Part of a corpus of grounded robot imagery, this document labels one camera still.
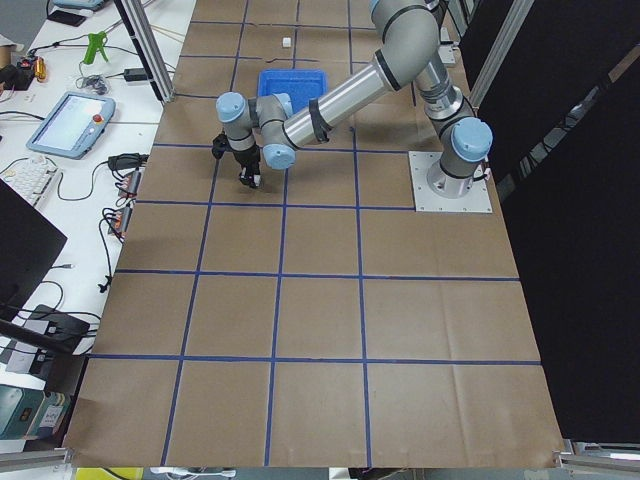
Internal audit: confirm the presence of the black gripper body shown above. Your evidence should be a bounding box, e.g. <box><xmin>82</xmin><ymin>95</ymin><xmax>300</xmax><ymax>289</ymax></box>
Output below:
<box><xmin>233</xmin><ymin>147</ymin><xmax>260</xmax><ymax>178</ymax></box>

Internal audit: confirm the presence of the blue plastic tray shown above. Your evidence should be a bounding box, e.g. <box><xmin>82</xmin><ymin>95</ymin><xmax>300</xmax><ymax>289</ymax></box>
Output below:
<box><xmin>257</xmin><ymin>69</ymin><xmax>328</xmax><ymax>116</ymax></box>

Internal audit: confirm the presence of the black power adapter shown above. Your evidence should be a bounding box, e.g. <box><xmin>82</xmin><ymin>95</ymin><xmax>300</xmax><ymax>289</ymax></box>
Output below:
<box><xmin>123</xmin><ymin>68</ymin><xmax>149</xmax><ymax>82</ymax></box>

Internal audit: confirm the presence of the brown paper table cover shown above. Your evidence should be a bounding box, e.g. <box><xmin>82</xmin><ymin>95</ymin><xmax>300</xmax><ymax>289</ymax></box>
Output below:
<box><xmin>65</xmin><ymin>1</ymin><xmax>562</xmax><ymax>468</ymax></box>

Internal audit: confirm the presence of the teach pendant tablet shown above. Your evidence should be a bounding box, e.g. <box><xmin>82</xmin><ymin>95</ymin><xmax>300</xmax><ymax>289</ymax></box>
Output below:
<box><xmin>26</xmin><ymin>91</ymin><xmax>116</xmax><ymax>159</ymax></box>

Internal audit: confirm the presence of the green glue gun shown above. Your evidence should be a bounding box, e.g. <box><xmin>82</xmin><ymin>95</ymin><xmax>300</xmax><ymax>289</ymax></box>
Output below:
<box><xmin>83</xmin><ymin>31</ymin><xmax>109</xmax><ymax>65</ymax></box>

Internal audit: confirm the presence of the white keyboard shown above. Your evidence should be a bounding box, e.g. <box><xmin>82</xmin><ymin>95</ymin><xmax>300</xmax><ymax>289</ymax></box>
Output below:
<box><xmin>1</xmin><ymin>158</ymin><xmax>59</xmax><ymax>208</ymax></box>

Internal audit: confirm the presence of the black monitor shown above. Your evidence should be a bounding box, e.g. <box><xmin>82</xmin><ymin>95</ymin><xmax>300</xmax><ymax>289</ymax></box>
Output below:
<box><xmin>1</xmin><ymin>183</ymin><xmax>71</xmax><ymax>353</ymax></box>

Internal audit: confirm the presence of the aluminium frame post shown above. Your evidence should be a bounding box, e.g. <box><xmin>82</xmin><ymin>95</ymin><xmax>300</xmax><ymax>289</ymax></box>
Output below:
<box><xmin>114</xmin><ymin>0</ymin><xmax>175</xmax><ymax>105</ymax></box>

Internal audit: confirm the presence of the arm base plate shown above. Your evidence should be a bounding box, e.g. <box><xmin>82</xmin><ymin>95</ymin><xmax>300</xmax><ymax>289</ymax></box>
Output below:
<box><xmin>408</xmin><ymin>151</ymin><xmax>493</xmax><ymax>214</ymax></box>

